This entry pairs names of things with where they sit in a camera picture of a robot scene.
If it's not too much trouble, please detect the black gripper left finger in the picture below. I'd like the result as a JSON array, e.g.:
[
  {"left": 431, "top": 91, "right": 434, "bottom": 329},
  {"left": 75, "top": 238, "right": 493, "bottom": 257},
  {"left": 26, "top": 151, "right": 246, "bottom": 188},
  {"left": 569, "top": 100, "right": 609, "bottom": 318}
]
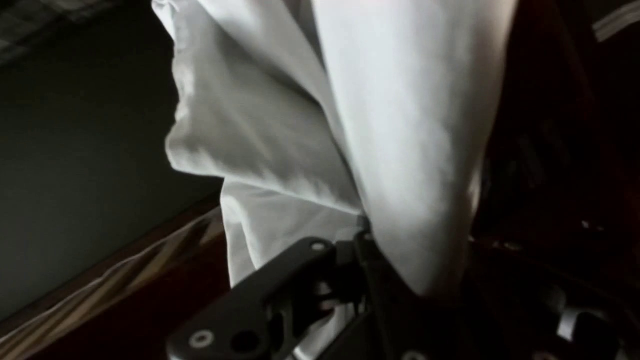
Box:
[{"left": 165, "top": 234, "right": 369, "bottom": 360}]

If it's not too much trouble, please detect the blue white plaid duvet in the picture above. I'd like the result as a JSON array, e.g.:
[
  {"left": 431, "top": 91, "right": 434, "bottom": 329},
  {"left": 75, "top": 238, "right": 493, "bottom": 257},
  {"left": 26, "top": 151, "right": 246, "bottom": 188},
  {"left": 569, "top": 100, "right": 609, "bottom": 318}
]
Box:
[{"left": 0, "top": 0, "right": 127, "bottom": 67}]

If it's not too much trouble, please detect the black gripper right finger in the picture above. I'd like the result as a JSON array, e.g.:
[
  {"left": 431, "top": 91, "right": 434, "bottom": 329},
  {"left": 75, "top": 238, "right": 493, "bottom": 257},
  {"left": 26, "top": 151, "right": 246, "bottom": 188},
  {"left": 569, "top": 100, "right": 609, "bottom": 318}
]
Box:
[{"left": 353, "top": 228, "right": 488, "bottom": 360}]

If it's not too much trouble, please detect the light grey pillow case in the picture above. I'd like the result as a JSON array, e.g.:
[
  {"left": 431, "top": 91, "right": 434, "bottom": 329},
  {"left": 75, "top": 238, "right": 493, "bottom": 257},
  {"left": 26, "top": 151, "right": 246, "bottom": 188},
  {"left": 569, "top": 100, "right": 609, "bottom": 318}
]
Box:
[{"left": 150, "top": 0, "right": 521, "bottom": 360}]

